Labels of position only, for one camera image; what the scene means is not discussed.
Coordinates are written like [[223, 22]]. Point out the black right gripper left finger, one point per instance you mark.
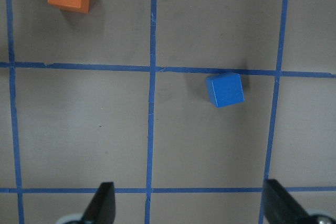
[[102, 208]]

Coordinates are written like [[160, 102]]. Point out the blue wooden block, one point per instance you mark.
[[225, 89]]

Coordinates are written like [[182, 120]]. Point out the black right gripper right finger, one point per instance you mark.
[[280, 206]]

